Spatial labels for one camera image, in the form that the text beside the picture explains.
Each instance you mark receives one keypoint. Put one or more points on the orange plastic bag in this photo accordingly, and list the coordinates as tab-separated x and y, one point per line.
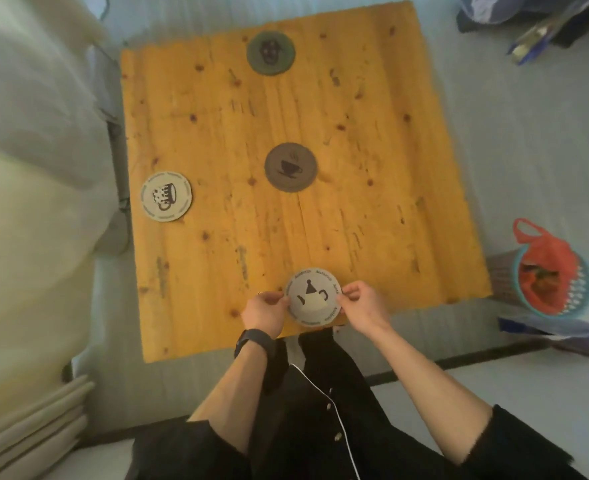
544	267

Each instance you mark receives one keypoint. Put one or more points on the black wristwatch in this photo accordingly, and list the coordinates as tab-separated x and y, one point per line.
254	342

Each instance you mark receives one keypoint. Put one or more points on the white teapot print coaster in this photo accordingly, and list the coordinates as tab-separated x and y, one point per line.
313	298

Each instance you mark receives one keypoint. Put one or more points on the person's right forearm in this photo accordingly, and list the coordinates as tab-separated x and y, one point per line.
427	394

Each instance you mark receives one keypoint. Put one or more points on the dark cloth bundle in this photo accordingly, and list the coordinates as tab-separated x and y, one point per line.
504	12

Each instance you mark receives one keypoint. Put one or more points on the person's left forearm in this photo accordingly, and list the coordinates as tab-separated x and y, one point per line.
232	389

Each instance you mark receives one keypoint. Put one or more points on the teal mesh waste basket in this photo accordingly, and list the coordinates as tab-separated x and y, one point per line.
549	284

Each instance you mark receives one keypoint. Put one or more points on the person's black clothing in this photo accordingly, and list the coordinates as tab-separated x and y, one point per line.
334	424

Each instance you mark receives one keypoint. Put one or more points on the person's right thumb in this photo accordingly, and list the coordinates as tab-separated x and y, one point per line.
350	296

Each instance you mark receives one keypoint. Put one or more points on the person's right hand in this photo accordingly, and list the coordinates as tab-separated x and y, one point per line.
369	307

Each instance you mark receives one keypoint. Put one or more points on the white mug print coaster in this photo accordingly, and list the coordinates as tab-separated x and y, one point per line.
166	196

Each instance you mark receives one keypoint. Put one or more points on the wooden table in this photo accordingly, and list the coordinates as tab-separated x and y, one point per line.
294	179

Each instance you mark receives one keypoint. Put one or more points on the person's left thumb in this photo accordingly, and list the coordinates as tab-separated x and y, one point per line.
280	297

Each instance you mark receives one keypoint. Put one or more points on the brown coffee cup print coaster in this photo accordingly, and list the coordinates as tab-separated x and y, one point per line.
291	167

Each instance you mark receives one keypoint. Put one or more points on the person's left hand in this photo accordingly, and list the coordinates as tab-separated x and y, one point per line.
262	314

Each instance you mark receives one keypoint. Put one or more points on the blue packet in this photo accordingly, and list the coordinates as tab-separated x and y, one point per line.
539	32

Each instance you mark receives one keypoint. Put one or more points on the dark green round coaster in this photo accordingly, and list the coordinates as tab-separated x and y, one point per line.
270	52

